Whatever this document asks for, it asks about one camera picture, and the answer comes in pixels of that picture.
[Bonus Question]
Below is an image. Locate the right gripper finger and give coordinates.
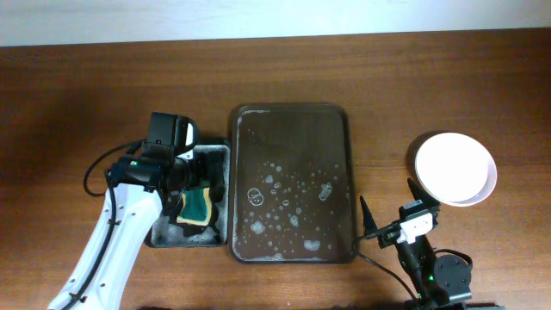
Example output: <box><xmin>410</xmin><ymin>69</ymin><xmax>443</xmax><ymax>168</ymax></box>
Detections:
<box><xmin>407</xmin><ymin>178</ymin><xmax>439</xmax><ymax>208</ymax></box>
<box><xmin>360</xmin><ymin>195</ymin><xmax>378</xmax><ymax>236</ymax></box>

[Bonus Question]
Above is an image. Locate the white plate with red stain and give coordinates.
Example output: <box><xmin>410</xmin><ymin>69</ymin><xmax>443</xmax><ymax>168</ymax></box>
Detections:
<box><xmin>414</xmin><ymin>132</ymin><xmax>498</xmax><ymax>208</ymax></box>

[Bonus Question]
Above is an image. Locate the green and yellow sponge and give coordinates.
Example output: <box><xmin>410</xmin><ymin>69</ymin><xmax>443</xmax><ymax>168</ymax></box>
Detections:
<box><xmin>176</xmin><ymin>188</ymin><xmax>213</xmax><ymax>226</ymax></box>

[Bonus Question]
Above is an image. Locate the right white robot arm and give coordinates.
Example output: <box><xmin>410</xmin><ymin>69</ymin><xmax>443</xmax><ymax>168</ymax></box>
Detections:
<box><xmin>357</xmin><ymin>179</ymin><xmax>474</xmax><ymax>309</ymax></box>

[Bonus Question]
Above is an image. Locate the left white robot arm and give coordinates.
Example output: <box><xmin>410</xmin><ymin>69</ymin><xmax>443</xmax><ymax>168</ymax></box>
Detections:
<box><xmin>49</xmin><ymin>112</ymin><xmax>230</xmax><ymax>309</ymax></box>

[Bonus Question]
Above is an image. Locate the black soapy water tray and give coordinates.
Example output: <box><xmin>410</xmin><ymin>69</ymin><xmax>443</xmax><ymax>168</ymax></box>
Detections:
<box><xmin>145</xmin><ymin>138</ymin><xmax>231</xmax><ymax>248</ymax></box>

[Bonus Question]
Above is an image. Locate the brown plastic serving tray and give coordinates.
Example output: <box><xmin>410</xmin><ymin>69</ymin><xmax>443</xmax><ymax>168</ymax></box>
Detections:
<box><xmin>228</xmin><ymin>103</ymin><xmax>357</xmax><ymax>264</ymax></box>

